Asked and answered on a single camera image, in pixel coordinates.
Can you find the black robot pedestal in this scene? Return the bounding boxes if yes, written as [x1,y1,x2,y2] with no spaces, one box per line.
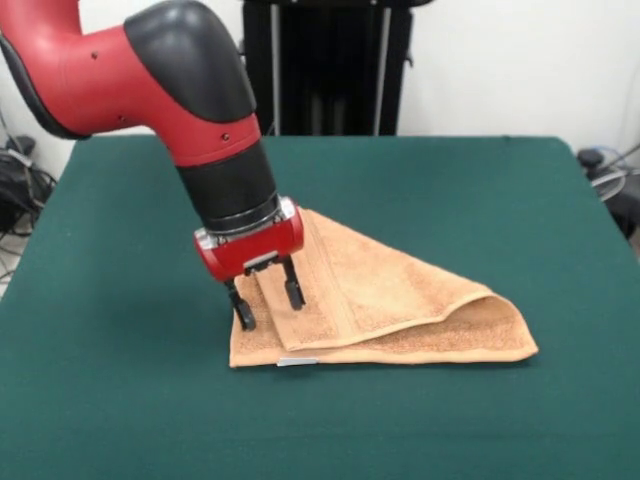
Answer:
[238,0,416,137]

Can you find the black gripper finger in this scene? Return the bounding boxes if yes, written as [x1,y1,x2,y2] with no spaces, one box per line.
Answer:
[223,278,258,332]
[280,255,307,311]

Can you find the tan terry towel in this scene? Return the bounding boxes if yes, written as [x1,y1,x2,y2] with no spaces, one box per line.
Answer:
[228,208,540,370]

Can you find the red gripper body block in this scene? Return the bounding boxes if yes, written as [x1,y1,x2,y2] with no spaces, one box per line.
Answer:
[193,205,305,285]

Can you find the grey swivel chair base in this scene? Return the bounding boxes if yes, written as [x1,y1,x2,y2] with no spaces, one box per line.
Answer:
[576,144,640,236]

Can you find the dark green table cloth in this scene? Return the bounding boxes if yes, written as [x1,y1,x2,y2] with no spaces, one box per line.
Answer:
[0,134,640,480]

